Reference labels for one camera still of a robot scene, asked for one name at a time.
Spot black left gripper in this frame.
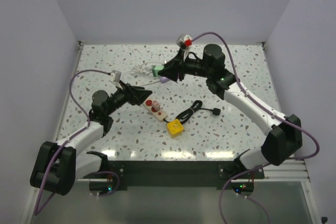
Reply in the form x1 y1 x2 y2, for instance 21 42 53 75
105 80 152 116

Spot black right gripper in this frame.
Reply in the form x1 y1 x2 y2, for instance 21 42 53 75
159 48 212 82

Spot beige power strip red sockets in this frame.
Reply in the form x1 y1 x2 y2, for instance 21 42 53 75
143 98 167 122

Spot green USB charger plug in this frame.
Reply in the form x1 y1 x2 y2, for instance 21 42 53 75
151 65 164 77

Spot pink brown USB charger plug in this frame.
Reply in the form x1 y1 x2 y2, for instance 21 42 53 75
152 100 161 111

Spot yellow cube socket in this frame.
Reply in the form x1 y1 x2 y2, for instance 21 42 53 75
166 119 184 138

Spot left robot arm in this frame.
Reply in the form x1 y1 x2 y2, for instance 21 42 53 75
30 82 153 195

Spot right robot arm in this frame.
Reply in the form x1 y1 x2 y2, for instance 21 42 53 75
158 44 302 178

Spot purple power strip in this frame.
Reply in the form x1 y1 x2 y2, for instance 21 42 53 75
159 77 169 84

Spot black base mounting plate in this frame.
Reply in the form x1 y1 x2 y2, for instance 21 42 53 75
78 160 266 192

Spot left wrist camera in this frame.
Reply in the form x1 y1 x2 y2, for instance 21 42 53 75
110 70 121 83

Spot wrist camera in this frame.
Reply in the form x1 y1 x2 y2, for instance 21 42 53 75
176 34 193 51
110 70 121 83

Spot white power cable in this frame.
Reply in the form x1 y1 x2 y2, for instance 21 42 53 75
130 60 169 87

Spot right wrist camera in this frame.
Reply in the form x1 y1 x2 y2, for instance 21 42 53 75
176 34 193 51

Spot black power cable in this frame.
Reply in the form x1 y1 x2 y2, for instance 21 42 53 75
164 100 221 125

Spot aluminium rail frame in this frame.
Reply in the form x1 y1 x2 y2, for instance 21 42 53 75
19 40 323 224

